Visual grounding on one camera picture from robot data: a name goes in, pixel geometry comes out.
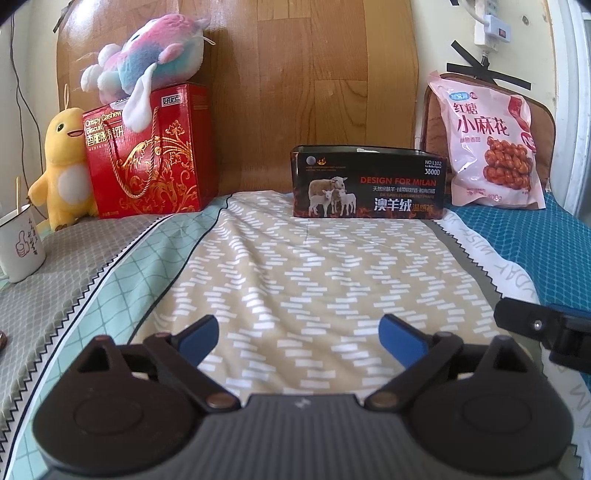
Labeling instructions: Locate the white window frame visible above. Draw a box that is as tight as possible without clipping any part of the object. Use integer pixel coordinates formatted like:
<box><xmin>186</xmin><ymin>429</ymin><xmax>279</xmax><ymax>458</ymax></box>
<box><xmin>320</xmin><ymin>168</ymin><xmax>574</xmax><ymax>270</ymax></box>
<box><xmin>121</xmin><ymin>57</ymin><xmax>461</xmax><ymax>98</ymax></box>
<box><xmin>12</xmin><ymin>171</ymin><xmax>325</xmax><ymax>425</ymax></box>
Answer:
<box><xmin>551</xmin><ymin>0</ymin><xmax>591</xmax><ymax>217</ymax></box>

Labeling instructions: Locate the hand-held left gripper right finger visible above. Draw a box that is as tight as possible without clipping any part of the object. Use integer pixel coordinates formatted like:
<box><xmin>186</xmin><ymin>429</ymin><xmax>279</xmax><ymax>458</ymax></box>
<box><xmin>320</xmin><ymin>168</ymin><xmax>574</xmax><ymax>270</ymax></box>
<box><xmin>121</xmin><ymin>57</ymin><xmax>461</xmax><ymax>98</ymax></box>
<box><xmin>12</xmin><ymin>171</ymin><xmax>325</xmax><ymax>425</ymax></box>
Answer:
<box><xmin>365</xmin><ymin>314</ymin><xmax>541</xmax><ymax>411</ymax></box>

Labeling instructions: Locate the long black tape strip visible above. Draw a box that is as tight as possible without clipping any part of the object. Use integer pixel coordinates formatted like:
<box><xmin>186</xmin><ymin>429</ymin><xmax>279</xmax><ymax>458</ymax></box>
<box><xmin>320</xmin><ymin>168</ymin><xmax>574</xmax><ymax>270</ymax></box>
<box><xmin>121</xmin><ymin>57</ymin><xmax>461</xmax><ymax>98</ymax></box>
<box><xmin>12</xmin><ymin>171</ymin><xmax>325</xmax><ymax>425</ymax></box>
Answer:
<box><xmin>447</xmin><ymin>62</ymin><xmax>532</xmax><ymax>90</ymax></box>

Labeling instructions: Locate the white mug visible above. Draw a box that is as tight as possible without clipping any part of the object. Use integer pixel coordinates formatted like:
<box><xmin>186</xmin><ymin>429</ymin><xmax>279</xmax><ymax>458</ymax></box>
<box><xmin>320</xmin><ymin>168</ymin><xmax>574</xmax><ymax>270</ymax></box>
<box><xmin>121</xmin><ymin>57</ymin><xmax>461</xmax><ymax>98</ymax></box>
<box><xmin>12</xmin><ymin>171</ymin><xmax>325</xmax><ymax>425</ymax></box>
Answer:
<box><xmin>0</xmin><ymin>204</ymin><xmax>47</xmax><ymax>284</ymax></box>

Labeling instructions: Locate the short black tape strip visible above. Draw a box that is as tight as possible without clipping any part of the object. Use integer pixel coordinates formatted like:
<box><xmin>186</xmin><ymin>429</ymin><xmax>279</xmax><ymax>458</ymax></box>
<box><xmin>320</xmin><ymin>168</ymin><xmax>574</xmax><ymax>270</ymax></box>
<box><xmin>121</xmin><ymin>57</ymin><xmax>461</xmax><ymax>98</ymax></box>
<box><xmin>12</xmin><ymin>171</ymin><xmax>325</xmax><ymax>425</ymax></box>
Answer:
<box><xmin>452</xmin><ymin>41</ymin><xmax>483</xmax><ymax>70</ymax></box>

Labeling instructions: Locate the white plug adapter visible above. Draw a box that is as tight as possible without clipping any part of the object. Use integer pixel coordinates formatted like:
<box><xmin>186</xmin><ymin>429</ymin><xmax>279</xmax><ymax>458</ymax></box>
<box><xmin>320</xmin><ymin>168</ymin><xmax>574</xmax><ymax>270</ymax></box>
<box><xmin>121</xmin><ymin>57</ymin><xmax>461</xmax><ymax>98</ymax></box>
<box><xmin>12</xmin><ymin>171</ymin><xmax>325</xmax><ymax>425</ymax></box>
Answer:
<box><xmin>482</xmin><ymin>14</ymin><xmax>516</xmax><ymax>43</ymax></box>

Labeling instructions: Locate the white power strip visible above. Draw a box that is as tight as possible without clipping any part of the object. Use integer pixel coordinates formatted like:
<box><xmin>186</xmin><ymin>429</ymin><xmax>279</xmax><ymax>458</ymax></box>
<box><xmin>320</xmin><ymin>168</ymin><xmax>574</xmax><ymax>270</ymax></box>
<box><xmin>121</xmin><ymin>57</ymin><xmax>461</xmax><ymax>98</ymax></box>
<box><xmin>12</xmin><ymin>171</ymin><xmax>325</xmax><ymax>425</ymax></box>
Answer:
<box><xmin>462</xmin><ymin>0</ymin><xmax>504</xmax><ymax>47</ymax></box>

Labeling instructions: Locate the wooden headboard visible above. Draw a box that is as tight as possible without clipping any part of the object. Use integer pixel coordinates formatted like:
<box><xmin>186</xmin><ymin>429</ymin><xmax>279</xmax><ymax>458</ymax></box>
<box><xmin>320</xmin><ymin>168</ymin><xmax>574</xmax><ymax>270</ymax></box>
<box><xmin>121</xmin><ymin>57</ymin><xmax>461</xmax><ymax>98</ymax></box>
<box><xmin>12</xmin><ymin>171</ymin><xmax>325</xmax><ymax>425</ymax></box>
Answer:
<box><xmin>55</xmin><ymin>0</ymin><xmax>428</xmax><ymax>201</ymax></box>

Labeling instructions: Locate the brown cushion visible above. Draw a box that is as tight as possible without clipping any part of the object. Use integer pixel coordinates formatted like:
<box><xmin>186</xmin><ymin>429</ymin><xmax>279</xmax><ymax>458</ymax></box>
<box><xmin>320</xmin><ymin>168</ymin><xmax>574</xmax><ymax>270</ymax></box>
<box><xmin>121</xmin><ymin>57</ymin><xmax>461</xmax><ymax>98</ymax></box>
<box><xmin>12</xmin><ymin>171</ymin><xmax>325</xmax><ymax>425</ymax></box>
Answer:
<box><xmin>418</xmin><ymin>73</ymin><xmax>557</xmax><ymax>195</ymax></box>

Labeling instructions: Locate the yellow duck plush toy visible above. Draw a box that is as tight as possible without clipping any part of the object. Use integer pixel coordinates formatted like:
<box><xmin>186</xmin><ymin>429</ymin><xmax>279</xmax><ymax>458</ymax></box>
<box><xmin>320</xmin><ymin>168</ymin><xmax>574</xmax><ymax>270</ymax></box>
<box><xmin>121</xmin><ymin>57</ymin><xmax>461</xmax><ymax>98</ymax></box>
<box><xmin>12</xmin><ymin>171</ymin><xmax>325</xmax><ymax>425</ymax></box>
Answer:
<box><xmin>28</xmin><ymin>107</ymin><xmax>100</xmax><ymax>232</ymax></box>

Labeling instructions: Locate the black tin box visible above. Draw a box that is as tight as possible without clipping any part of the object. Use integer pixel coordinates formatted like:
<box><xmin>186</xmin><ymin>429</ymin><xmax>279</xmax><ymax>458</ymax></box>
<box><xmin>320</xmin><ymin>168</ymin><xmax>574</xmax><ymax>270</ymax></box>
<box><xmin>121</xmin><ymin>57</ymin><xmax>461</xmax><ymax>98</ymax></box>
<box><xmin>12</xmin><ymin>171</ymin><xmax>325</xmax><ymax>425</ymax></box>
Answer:
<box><xmin>290</xmin><ymin>144</ymin><xmax>448</xmax><ymax>220</ymax></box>

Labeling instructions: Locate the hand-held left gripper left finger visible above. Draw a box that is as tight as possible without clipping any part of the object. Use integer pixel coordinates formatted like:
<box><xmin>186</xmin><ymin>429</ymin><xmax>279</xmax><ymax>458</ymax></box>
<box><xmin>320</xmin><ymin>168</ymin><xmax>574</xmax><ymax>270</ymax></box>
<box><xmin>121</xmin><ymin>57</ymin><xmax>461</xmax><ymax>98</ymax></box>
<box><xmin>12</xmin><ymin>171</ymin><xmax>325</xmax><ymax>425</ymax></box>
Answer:
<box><xmin>74</xmin><ymin>315</ymin><xmax>242</xmax><ymax>411</ymax></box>

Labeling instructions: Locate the black cable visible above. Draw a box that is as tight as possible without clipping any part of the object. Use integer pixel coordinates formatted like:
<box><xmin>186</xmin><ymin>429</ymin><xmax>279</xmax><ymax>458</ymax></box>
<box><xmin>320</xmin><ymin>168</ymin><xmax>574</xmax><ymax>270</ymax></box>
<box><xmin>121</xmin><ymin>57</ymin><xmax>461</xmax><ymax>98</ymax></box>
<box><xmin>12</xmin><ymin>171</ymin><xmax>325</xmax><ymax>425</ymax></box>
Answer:
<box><xmin>8</xmin><ymin>18</ymin><xmax>29</xmax><ymax>204</ymax></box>

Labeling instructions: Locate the pink snack bag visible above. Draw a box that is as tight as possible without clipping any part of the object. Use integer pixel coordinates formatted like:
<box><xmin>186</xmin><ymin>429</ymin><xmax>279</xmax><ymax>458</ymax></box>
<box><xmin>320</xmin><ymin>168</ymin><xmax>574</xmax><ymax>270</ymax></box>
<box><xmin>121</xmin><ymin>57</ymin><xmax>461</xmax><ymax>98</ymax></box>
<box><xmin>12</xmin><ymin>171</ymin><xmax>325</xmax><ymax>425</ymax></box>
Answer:
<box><xmin>427</xmin><ymin>70</ymin><xmax>546</xmax><ymax>210</ymax></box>

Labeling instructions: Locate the blue mat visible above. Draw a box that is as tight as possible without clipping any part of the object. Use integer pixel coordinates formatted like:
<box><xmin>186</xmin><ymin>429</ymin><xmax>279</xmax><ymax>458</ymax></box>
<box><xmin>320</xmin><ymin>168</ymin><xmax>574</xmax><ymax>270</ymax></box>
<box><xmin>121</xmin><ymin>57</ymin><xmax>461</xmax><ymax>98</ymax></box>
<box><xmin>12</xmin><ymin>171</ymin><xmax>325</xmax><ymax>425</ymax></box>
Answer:
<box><xmin>445</xmin><ymin>191</ymin><xmax>591</xmax><ymax>319</ymax></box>

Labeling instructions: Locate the pink blue plush toy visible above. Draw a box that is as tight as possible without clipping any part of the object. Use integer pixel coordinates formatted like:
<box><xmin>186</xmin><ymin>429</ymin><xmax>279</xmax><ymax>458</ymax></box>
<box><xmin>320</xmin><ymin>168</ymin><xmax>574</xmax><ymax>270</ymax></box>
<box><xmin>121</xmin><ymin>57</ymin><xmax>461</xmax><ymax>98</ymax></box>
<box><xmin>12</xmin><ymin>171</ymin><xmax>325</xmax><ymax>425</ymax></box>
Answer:
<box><xmin>80</xmin><ymin>13</ymin><xmax>217</xmax><ymax>134</ymax></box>

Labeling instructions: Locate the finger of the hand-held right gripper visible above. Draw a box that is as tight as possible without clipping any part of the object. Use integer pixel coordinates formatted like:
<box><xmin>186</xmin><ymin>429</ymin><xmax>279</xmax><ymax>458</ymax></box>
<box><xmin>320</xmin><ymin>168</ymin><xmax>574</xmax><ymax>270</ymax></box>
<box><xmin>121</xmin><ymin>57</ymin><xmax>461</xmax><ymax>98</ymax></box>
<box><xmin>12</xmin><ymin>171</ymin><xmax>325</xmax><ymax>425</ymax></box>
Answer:
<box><xmin>493</xmin><ymin>298</ymin><xmax>591</xmax><ymax>370</ymax></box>

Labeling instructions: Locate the patterned bed sheet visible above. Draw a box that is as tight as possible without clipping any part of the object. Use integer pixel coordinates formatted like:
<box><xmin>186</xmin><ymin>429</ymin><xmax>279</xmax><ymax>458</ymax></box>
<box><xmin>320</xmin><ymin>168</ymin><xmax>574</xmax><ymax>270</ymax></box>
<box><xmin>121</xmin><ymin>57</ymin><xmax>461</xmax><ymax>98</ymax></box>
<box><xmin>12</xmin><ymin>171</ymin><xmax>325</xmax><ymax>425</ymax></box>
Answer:
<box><xmin>0</xmin><ymin>191</ymin><xmax>591</xmax><ymax>480</ymax></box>

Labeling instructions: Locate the red gift box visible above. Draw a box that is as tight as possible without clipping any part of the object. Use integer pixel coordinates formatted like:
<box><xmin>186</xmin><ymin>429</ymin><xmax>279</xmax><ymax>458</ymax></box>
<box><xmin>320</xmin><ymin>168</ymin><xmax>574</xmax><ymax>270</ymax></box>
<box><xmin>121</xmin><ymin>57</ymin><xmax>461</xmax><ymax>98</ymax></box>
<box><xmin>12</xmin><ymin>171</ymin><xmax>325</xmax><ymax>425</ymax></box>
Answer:
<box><xmin>82</xmin><ymin>83</ymin><xmax>220</xmax><ymax>219</ymax></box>

